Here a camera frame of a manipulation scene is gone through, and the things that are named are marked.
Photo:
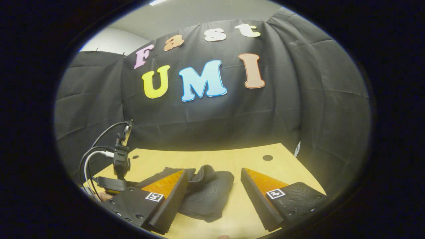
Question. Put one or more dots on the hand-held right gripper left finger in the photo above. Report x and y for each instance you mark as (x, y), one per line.
(172, 202)

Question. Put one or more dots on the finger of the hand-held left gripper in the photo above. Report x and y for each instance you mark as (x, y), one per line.
(111, 183)

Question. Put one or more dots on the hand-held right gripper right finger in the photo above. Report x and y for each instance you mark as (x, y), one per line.
(257, 202)

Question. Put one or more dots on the dark grey jeans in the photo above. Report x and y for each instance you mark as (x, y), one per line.
(209, 196)

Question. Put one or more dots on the black backdrop cloth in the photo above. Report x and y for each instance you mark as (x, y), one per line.
(282, 116)

